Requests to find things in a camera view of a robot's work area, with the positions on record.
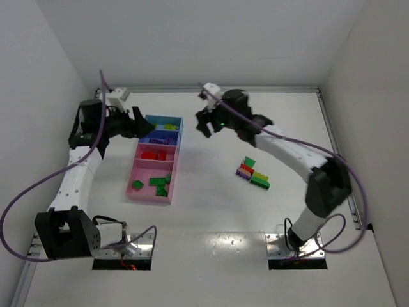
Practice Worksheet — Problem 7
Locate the yellow-green small lego brick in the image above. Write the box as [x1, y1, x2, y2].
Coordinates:
[164, 123, 178, 130]

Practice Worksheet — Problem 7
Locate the red flower lego piece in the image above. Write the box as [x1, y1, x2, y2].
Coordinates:
[141, 151, 157, 160]

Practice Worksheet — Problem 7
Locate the red lego brick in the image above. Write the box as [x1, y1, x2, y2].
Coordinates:
[157, 150, 167, 161]

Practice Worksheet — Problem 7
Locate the green sloped lego brick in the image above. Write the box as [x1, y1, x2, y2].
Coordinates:
[244, 156, 256, 168]

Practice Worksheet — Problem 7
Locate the green lego plate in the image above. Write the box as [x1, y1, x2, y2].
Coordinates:
[149, 177, 166, 186]

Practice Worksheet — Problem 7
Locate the green square lego brick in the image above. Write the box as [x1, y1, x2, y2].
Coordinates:
[165, 173, 171, 184]

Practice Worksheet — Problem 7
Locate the lime green long lego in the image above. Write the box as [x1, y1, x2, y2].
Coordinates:
[250, 171, 270, 190]

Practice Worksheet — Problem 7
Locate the red purple lego stack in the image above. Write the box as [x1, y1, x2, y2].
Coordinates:
[236, 164, 254, 181]

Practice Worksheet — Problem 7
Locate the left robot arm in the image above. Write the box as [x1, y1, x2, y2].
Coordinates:
[35, 99, 155, 260]

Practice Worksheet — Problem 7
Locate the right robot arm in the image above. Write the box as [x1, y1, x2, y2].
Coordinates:
[196, 83, 352, 251]

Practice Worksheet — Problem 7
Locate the light blue bin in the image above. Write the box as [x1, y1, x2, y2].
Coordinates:
[145, 114, 183, 132]

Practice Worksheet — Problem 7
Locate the small pink bin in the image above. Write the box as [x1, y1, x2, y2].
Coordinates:
[134, 143, 179, 162]

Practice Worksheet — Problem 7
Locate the dark blue bin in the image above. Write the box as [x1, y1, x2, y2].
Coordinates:
[139, 129, 182, 147]

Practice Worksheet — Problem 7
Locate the large pink bin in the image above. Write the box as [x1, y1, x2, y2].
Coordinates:
[125, 159, 177, 205]

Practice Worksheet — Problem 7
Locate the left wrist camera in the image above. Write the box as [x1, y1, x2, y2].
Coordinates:
[106, 88, 130, 109]

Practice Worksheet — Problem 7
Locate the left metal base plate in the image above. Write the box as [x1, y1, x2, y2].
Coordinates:
[95, 232, 155, 260]

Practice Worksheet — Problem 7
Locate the metal base plate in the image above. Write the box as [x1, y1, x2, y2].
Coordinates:
[265, 233, 325, 260]
[95, 232, 155, 260]

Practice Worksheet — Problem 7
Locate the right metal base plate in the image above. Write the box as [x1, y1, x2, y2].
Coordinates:
[265, 233, 325, 260]

